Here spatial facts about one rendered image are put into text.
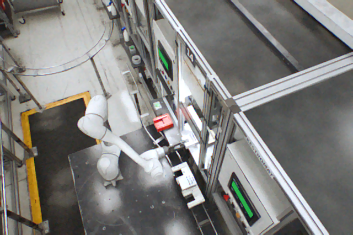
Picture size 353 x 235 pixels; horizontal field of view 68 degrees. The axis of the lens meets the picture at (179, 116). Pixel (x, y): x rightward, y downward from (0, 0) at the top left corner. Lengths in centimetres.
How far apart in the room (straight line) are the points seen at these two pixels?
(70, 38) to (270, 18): 397
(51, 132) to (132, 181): 173
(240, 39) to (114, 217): 175
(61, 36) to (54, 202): 298
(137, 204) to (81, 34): 352
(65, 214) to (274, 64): 270
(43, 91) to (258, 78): 356
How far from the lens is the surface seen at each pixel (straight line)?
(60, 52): 494
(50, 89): 441
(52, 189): 351
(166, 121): 245
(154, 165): 202
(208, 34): 160
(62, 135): 380
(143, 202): 244
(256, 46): 156
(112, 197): 251
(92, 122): 188
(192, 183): 220
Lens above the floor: 300
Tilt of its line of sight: 56 degrees down
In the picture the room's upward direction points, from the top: 2 degrees counter-clockwise
